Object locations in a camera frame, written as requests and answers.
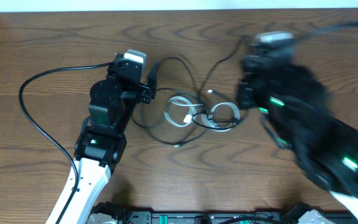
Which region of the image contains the white usb cable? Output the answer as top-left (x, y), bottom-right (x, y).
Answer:
top-left (163, 95), bottom-right (241, 133)

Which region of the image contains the black usb cable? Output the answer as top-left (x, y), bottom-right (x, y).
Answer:
top-left (131, 35), bottom-right (248, 147)

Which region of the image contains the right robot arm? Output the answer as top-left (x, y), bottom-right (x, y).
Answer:
top-left (236, 56), bottom-right (358, 219)

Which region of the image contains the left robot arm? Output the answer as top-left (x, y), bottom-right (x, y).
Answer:
top-left (47, 57), bottom-right (158, 223)

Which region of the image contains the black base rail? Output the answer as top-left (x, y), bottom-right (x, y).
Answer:
top-left (87, 202), bottom-right (358, 224)

